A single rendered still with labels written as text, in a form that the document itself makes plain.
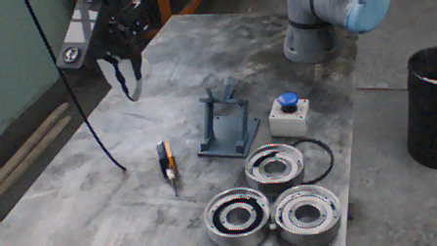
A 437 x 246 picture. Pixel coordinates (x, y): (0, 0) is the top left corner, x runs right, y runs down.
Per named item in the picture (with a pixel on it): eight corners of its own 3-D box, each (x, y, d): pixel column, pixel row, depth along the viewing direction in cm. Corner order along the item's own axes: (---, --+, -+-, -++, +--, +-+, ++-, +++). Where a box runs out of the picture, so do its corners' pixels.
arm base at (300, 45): (288, 37, 131) (286, 3, 125) (343, 36, 128) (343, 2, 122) (280, 63, 120) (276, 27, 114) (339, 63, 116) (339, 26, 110)
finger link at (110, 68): (146, 85, 84) (130, 39, 78) (131, 104, 80) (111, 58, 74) (132, 85, 85) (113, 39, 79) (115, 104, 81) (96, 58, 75)
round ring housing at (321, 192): (328, 196, 80) (328, 178, 78) (351, 242, 72) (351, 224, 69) (268, 211, 79) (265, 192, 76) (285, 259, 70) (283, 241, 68)
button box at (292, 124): (305, 138, 94) (304, 117, 91) (270, 136, 95) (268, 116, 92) (310, 114, 100) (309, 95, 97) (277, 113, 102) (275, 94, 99)
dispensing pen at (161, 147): (166, 188, 80) (152, 135, 93) (171, 206, 82) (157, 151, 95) (178, 185, 80) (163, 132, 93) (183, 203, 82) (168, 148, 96)
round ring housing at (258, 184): (307, 197, 80) (306, 180, 78) (246, 202, 81) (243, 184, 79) (303, 158, 89) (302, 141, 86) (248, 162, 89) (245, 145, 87)
